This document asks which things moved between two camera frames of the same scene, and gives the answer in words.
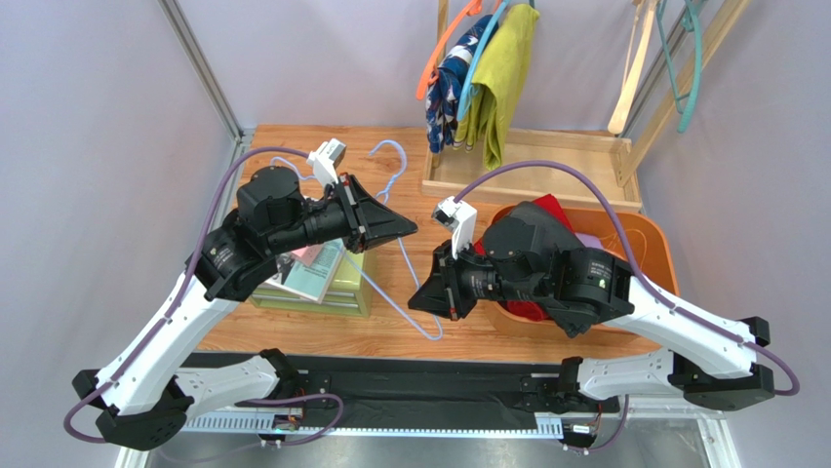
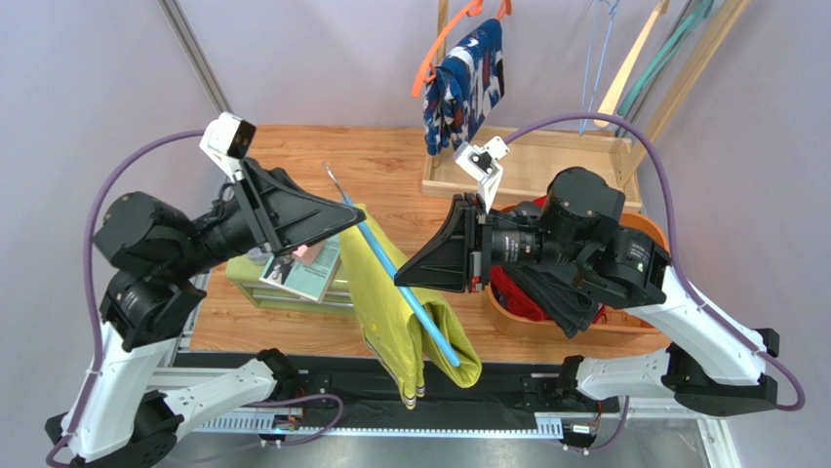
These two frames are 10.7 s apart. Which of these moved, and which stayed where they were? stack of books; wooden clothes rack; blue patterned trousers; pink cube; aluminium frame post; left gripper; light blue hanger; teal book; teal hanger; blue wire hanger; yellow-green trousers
Moved: blue wire hanger; teal hanger; yellow-green trousers; left gripper; light blue hanger
Stayed: stack of books; blue patterned trousers; aluminium frame post; wooden clothes rack; pink cube; teal book
